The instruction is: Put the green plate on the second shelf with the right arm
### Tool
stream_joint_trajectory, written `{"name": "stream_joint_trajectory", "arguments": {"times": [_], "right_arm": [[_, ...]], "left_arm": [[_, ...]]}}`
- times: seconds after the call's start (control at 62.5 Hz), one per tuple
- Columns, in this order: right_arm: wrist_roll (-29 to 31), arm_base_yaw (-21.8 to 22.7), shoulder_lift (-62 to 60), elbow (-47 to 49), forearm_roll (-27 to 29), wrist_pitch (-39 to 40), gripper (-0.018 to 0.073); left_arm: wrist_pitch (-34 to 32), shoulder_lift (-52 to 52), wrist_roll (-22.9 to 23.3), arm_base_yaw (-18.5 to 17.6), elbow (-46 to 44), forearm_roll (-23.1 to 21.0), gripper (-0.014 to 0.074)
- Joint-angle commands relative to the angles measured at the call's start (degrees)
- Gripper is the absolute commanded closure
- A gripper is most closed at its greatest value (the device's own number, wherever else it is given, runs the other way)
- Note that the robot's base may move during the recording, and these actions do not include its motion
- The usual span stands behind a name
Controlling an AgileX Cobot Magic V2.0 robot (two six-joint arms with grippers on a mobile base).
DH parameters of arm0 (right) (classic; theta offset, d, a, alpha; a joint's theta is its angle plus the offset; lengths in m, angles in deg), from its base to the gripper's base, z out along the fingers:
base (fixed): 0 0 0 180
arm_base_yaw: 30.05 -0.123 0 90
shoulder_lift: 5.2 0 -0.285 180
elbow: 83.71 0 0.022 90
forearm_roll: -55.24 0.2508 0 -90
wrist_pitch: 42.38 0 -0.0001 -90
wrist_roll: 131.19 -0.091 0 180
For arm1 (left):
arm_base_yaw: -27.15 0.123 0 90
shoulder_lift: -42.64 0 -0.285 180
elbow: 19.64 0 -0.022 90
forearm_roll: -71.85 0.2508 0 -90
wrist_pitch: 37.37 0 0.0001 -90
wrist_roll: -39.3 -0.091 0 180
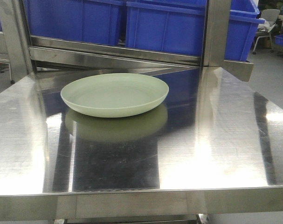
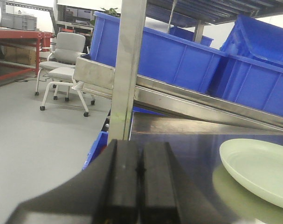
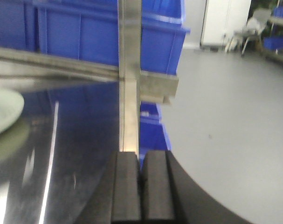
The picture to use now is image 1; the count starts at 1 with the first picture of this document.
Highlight light green round plate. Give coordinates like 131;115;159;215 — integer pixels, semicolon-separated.
61;73;169;118

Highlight stainless steel shelf rack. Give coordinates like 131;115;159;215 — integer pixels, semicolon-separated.
0;0;254;83

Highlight blue plastic bin, right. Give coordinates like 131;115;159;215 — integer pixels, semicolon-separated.
125;0;265;61

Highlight blue plastic bin,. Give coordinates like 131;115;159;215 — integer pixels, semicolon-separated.
125;0;265;61
24;0;125;46

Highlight blue plastic bin, left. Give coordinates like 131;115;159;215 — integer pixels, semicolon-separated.
24;0;125;46

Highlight grey office chair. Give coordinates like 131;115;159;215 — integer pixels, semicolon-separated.
252;9;280;55

